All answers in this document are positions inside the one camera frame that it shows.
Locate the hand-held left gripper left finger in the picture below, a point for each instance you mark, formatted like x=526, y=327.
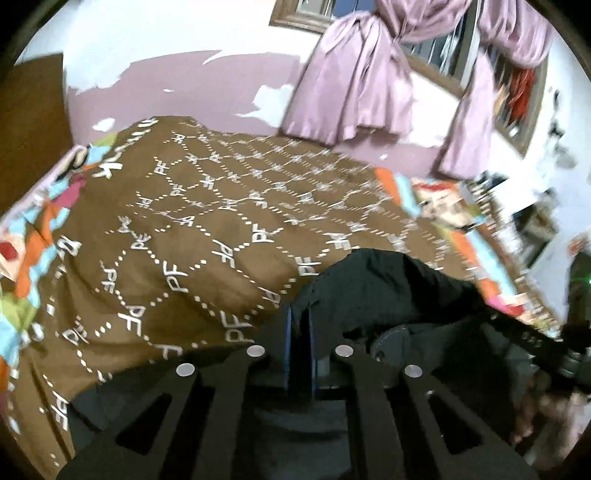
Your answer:
x=291, y=355

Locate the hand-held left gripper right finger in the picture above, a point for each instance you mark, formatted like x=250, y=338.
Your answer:
x=312, y=355

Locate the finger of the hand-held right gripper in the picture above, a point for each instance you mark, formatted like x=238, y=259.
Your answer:
x=526, y=339

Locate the black garment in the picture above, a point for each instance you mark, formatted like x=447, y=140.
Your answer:
x=392, y=286

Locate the person's right hand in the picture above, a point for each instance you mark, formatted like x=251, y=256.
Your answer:
x=540, y=415

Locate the brown patterned blanket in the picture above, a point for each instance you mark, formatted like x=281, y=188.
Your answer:
x=184, y=230

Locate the knotted pink curtain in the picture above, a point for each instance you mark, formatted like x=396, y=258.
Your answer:
x=355, y=78

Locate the colourful printed blanket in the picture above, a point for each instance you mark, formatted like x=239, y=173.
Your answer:
x=32, y=221

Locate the wooden headboard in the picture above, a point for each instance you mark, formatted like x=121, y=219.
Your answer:
x=27, y=129

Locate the wooden window frame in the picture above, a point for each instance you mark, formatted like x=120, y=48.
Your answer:
x=434, y=74

